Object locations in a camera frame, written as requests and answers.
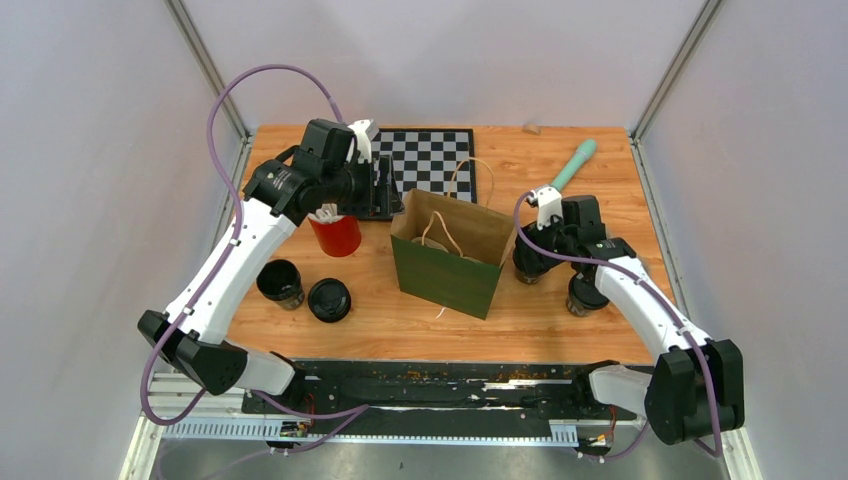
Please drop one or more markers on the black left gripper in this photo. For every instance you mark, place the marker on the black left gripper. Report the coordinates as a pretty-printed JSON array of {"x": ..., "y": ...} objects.
[{"x": 385, "y": 200}]

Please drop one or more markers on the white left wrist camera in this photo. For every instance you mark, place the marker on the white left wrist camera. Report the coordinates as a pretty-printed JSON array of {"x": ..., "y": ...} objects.
[{"x": 365, "y": 130}]

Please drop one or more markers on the white wrapped straws bundle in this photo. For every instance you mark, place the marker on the white wrapped straws bundle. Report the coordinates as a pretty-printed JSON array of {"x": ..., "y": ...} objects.
[{"x": 327, "y": 214}]

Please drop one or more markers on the red straw holder cup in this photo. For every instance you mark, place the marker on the red straw holder cup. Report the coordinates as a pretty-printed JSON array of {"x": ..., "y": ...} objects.
[{"x": 337, "y": 237}]

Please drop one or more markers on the green paper bag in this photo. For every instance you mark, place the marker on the green paper bag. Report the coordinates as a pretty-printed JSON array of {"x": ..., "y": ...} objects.
[{"x": 477, "y": 231}]

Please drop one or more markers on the mint green handle tool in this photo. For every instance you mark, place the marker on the mint green handle tool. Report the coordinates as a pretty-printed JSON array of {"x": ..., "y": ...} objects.
[{"x": 582, "y": 154}]

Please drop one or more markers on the clear brown plastic cup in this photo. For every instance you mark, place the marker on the clear brown plastic cup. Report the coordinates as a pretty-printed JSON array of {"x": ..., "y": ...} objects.
[{"x": 576, "y": 308}]

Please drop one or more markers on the black lid stack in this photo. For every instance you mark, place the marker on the black lid stack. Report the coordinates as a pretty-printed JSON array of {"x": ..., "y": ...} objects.
[{"x": 329, "y": 300}]

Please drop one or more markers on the black cup stack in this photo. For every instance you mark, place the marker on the black cup stack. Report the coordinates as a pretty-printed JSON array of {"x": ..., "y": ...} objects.
[{"x": 279, "y": 281}]

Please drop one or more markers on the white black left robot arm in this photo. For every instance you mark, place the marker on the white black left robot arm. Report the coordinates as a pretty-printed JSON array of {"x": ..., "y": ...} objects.
[{"x": 333, "y": 164}]

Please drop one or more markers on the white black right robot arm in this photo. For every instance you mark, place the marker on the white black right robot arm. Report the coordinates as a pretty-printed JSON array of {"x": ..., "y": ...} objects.
[{"x": 696, "y": 387}]

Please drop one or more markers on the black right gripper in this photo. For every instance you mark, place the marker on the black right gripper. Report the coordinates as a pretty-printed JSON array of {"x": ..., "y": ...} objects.
[{"x": 556, "y": 223}]

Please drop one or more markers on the small brown wood block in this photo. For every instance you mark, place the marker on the small brown wood block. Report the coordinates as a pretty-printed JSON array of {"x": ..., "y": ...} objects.
[{"x": 532, "y": 129}]

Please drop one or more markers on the black cup lid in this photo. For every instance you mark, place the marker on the black cup lid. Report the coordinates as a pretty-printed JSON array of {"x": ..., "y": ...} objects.
[{"x": 584, "y": 291}]

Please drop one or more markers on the black white chessboard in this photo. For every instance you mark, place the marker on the black white chessboard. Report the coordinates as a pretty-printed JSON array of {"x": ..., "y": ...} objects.
[{"x": 431, "y": 159}]

